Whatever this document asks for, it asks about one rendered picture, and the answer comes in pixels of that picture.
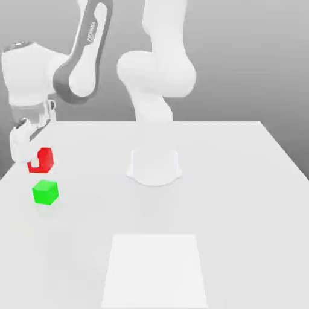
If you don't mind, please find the small red cube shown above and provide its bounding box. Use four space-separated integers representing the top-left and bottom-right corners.
27 147 55 174

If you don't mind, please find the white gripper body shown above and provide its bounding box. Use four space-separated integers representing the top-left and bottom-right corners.
9 118 52 164

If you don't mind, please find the small green cube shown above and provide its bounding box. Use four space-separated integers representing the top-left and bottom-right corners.
31 179 59 206

